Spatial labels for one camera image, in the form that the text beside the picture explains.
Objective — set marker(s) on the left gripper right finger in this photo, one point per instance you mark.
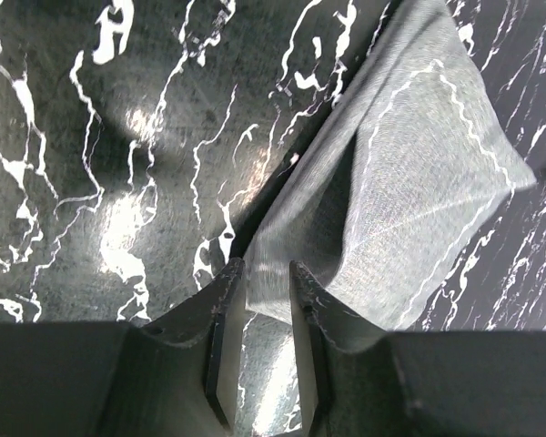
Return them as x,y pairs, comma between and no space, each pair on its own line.
356,379

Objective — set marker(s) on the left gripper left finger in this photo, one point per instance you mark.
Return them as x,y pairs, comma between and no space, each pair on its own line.
175,376

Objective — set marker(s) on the grey stitched cloth napkin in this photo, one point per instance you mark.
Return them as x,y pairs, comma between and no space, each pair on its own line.
398,180

